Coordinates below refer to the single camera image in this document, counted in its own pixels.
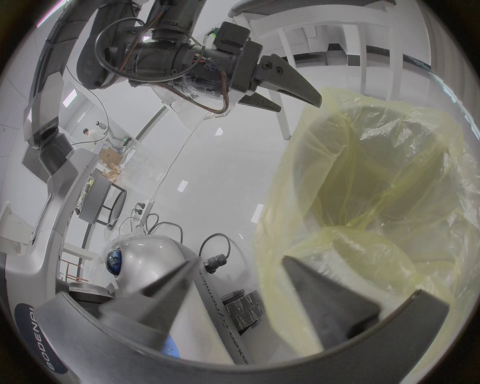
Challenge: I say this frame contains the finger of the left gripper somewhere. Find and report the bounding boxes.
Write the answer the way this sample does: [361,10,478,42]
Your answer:
[256,53,323,109]
[239,91,283,113]

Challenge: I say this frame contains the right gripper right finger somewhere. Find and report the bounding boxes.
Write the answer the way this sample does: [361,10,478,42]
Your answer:
[281,256,382,351]

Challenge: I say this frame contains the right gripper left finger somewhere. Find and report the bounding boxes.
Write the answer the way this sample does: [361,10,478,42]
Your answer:
[98,259,201,340]

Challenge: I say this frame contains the yellow plastic bag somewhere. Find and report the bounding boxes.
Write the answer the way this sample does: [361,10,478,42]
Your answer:
[253,86,480,376]

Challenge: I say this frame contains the grey padded white chair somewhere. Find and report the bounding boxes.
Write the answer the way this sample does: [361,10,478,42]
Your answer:
[228,0,407,140]

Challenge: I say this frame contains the person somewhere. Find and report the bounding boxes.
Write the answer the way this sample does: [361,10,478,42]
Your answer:
[82,127,104,145]

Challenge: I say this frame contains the cardboard box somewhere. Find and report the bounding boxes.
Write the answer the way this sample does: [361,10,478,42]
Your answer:
[98,146,124,166]

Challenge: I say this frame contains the dark grey round chair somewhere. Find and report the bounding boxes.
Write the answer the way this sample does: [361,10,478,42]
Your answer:
[77,172,127,226]

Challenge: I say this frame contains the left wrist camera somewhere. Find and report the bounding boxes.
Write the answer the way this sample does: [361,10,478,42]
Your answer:
[210,20,253,51]

